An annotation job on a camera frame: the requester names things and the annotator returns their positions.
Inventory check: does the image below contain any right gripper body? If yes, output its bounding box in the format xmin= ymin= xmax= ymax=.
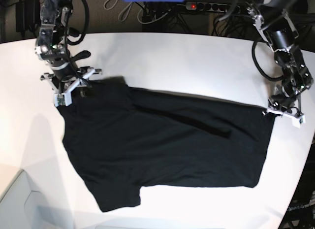
xmin=50 ymin=61 xmax=76 ymax=88

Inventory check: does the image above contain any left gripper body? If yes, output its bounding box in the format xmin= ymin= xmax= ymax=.
xmin=269 ymin=90 xmax=302 ymax=113

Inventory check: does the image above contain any black t-shirt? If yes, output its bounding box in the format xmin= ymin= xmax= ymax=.
xmin=58 ymin=78 xmax=275 ymax=212

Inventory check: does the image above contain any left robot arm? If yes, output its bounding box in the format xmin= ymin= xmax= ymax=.
xmin=219 ymin=0 xmax=314 ymax=124

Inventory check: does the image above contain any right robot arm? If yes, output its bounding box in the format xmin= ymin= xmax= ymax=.
xmin=35 ymin=0 xmax=92 ymax=97

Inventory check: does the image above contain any black box on floor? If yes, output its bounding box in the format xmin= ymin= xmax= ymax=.
xmin=15 ymin=0 xmax=40 ymax=36

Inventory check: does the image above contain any black power strip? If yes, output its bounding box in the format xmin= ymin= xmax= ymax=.
xmin=185 ymin=1 xmax=230 ymax=13

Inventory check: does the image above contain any grey plastic bin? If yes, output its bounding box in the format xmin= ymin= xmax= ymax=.
xmin=0 ymin=170 xmax=75 ymax=229

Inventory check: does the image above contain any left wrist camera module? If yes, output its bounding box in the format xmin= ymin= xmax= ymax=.
xmin=292 ymin=115 xmax=306 ymax=128

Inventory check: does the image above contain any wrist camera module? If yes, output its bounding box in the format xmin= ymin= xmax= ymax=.
xmin=54 ymin=93 xmax=72 ymax=107
xmin=292 ymin=115 xmax=306 ymax=128

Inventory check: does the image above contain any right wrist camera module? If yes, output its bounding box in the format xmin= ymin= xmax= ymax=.
xmin=54 ymin=93 xmax=72 ymax=107

